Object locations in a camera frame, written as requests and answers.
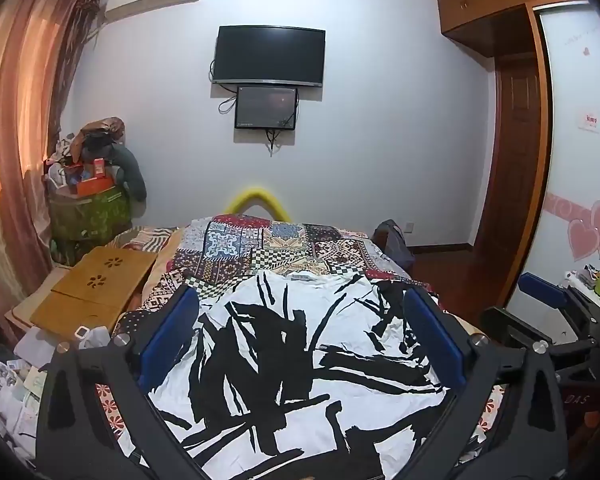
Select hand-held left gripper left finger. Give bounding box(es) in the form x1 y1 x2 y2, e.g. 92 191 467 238
36 287 216 480

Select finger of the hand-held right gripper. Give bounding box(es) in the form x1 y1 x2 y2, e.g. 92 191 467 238
519 272 600 331
481 306 600 361

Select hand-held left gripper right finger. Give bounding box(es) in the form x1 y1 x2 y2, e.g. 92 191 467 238
402 285 571 480

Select black and white patterned shirt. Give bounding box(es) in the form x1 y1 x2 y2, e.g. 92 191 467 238
112 270 468 480

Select small white bottle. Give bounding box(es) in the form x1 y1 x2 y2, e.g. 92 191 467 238
75 325 112 351

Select wooden lap desk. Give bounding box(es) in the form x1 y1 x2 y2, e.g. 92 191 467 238
30 245 158 333

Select dark grey backpack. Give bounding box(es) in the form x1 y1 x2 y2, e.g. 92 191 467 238
372 219 416 271

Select patchwork printed blanket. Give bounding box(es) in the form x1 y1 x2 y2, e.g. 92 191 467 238
95 214 506 466

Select white heart-sticker wardrobe door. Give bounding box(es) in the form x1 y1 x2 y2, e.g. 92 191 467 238
505 0 600 321

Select brown wooden door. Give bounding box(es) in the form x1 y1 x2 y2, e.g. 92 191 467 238
472 55 543 261

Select green patterned bag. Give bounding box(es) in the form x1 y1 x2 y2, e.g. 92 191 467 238
47 185 133 266

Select yellow foam tube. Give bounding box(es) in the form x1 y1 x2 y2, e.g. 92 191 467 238
223 186 293 222

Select orange box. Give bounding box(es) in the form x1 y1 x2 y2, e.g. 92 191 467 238
75 175 116 197

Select pile of papers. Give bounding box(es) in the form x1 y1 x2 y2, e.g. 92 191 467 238
0 355 48 456

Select pile of clutter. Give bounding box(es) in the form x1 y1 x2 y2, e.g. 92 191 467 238
42 117 128 198

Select pink striped curtain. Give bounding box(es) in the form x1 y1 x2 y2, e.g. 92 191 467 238
0 0 106 356

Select wooden overhead cabinet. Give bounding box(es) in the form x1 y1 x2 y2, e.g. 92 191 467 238
436 0 593 58

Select black looped cable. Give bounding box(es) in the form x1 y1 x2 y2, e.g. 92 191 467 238
218 82 238 116

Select small black wall monitor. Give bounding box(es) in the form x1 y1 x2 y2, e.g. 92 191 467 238
234 85 299 131

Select black wall television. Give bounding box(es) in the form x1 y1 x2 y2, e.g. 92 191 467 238
214 25 327 88

